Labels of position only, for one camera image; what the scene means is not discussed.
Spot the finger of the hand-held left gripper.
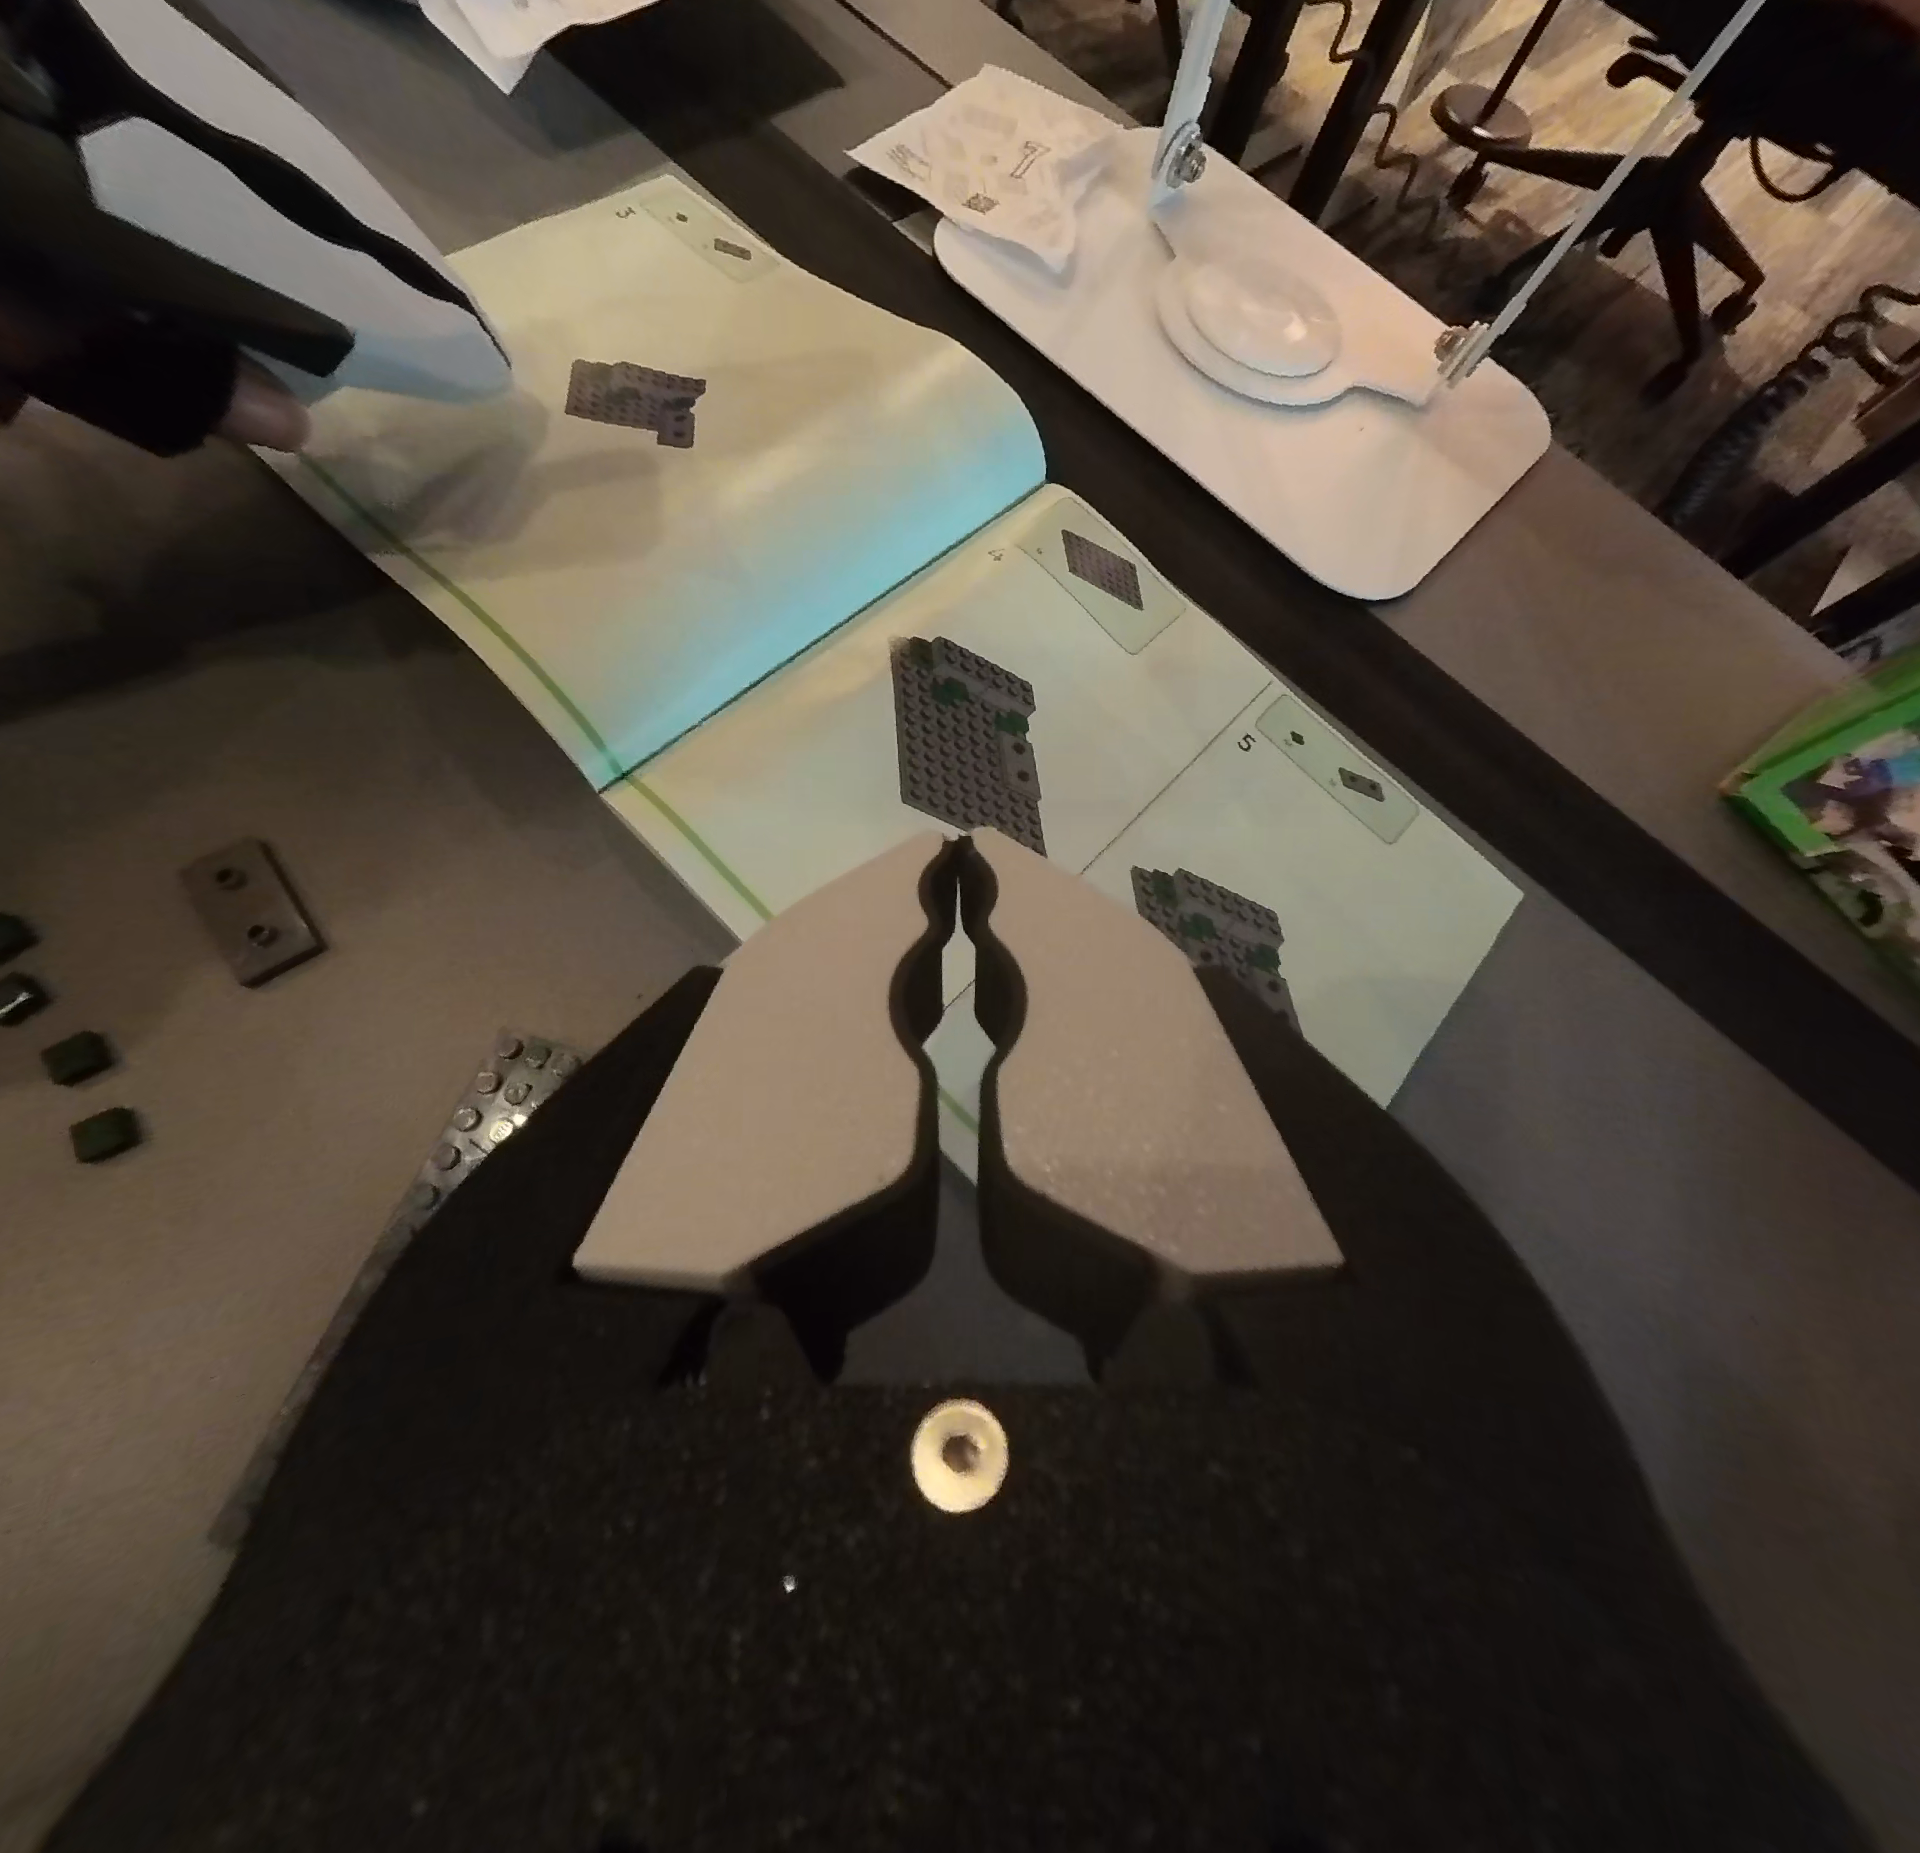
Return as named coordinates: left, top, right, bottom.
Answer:
left=51, top=0, right=488, bottom=329
left=76, top=114, right=517, bottom=402

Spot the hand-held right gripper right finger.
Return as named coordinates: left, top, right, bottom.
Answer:
left=971, top=828, right=1348, bottom=1303

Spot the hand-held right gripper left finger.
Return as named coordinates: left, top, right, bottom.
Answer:
left=567, top=828, right=971, bottom=1303

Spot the instruction booklet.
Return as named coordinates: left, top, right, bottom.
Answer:
left=246, top=173, right=1527, bottom=1114

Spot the grey studded building baseplate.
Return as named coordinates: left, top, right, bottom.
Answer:
left=383, top=1034, right=592, bottom=1254

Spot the grey two-hole building plate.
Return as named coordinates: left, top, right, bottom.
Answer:
left=175, top=834, right=331, bottom=988

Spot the folded printed paper leaflet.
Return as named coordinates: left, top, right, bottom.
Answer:
left=844, top=61, right=1156, bottom=274

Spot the green toy box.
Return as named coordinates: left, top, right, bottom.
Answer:
left=1715, top=639, right=1920, bottom=988

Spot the round stool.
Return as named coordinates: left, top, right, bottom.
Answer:
left=1422, top=78, right=1537, bottom=221

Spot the black office chair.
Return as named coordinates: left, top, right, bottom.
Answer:
left=1545, top=22, right=1776, bottom=402

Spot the black coiled cable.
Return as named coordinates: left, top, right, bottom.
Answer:
left=1666, top=277, right=1920, bottom=525
left=1304, top=0, right=1446, bottom=221

